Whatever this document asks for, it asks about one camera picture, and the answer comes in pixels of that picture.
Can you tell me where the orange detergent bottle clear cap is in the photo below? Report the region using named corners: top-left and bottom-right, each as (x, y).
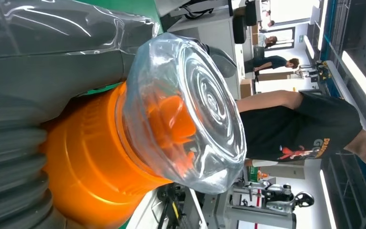
top-left (39, 32), bottom-right (247, 229)

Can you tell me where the black office chair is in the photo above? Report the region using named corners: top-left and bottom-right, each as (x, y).
top-left (232, 14), bottom-right (248, 44)

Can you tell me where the brown cardboard box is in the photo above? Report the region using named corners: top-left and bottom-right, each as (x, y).
top-left (240, 78), bottom-right (254, 99)

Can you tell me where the white ceiling light strip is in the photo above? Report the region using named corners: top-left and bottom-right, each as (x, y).
top-left (303, 34), bottom-right (315, 60)
top-left (317, 0), bottom-right (329, 51)
top-left (342, 50), bottom-right (366, 124)
top-left (319, 170), bottom-right (338, 229)

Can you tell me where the white grey robot machine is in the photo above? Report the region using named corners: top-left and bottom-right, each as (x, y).
top-left (227, 180), bottom-right (315, 229)

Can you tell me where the small yellow black machine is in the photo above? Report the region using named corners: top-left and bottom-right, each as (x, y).
top-left (296, 60), bottom-right (333, 83)

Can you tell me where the black stand frame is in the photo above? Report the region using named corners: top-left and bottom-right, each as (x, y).
top-left (156, 182), bottom-right (192, 229)

